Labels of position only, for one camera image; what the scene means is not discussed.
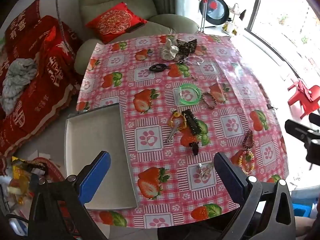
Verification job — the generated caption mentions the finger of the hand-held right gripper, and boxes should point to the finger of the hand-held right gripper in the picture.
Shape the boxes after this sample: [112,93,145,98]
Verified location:
[285,119,313,143]
[308,112,320,125]

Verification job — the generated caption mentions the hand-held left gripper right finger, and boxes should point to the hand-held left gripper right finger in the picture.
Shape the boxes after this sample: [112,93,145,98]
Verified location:
[214,152,297,240]

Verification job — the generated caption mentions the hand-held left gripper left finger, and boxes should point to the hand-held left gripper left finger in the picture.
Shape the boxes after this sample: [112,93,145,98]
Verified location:
[27,151,112,240]

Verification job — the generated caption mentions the multicoloured bead bracelet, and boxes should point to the multicoloured bead bracelet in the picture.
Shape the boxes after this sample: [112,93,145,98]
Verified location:
[237,149,256,176]

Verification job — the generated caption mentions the white shallow tray box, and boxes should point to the white shallow tray box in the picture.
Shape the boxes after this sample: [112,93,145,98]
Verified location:
[64,103,138,210]

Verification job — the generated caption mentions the copper spiral hair tie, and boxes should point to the copper spiral hair tie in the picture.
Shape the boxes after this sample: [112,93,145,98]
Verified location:
[242,129,254,149]

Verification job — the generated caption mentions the silver metal hair clip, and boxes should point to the silver metal hair clip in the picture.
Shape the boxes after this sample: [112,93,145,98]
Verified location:
[166,123,182,143]

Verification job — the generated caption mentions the tan braided hair tie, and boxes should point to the tan braided hair tie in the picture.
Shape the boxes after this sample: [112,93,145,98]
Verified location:
[202,92,219,110]

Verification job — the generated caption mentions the yellow beaded hair tie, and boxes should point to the yellow beaded hair tie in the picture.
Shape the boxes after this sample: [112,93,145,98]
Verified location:
[170,112,188,131]

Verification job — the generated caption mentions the red plastic stool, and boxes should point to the red plastic stool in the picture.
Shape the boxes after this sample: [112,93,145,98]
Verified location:
[287,79,320,119]

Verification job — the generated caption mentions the dark brown claw clip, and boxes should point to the dark brown claw clip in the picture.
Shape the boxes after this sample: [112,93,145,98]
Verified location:
[189,141,201,156]

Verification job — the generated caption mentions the red round tin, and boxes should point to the red round tin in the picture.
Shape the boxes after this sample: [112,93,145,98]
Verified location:
[30,157,67,181]

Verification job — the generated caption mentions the blue plastic box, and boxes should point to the blue plastic box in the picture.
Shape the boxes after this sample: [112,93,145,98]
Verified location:
[292,202,316,218]

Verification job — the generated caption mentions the yellow snack packet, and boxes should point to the yellow snack packet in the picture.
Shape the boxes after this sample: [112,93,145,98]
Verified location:
[11,156,34,180]

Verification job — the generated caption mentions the strawberry print pink tablecloth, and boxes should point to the strawberry print pink tablecloth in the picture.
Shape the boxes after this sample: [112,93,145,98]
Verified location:
[76,32,290,228]

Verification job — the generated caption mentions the green bangle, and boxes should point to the green bangle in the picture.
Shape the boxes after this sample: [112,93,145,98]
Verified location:
[178,84,202,106]

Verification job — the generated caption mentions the red printed blanket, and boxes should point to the red printed blanket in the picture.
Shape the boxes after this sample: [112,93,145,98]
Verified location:
[0,0,84,157]

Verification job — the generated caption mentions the grey knitted cloth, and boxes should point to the grey knitted cloth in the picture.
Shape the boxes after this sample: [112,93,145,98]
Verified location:
[1,58,38,115]

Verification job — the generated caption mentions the black oval hair clip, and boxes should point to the black oval hair clip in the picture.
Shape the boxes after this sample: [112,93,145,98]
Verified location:
[149,64,167,73]

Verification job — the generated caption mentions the leopard print hair bow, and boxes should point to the leopard print hair bow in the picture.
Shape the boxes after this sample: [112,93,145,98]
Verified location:
[175,38,198,56]

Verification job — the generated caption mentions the white scrunchie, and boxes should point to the white scrunchie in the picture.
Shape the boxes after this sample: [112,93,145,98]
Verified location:
[161,39,179,61]

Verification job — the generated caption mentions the white washing machine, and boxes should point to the white washing machine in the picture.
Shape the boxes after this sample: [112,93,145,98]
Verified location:
[199,0,233,34]

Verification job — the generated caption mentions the black phone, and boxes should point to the black phone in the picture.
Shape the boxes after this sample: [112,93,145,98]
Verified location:
[126,23,146,33]

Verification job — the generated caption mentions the red embroidered cushion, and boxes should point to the red embroidered cushion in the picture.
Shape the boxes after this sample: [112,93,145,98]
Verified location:
[85,2,148,44]

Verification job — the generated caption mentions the clear bead bracelet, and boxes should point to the clear bead bracelet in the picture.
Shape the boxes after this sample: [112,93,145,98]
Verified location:
[184,54,207,66]

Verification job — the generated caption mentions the red white mop handle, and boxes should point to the red white mop handle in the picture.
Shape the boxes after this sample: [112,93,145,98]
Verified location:
[199,0,209,32]

